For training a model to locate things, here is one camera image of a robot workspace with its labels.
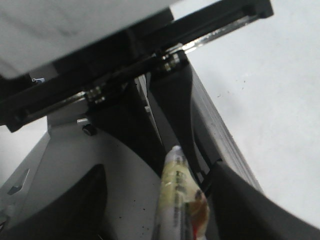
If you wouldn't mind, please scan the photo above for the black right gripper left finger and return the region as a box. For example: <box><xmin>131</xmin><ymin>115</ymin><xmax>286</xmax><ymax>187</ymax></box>
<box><xmin>86</xmin><ymin>80</ymin><xmax>166</xmax><ymax>177</ymax></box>

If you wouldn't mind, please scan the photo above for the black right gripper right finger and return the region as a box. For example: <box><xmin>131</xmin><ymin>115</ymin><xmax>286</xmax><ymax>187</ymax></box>
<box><xmin>146</xmin><ymin>50</ymin><xmax>221</xmax><ymax>185</ymax></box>

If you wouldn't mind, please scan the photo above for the white marker with tape wad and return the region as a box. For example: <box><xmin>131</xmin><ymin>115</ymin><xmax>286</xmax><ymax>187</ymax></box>
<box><xmin>151</xmin><ymin>145</ymin><xmax>210</xmax><ymax>240</ymax></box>

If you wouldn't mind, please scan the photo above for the white whiteboard with metal frame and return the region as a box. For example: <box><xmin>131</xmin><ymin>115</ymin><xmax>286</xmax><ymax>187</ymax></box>
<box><xmin>188</xmin><ymin>0</ymin><xmax>320</xmax><ymax>227</ymax></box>

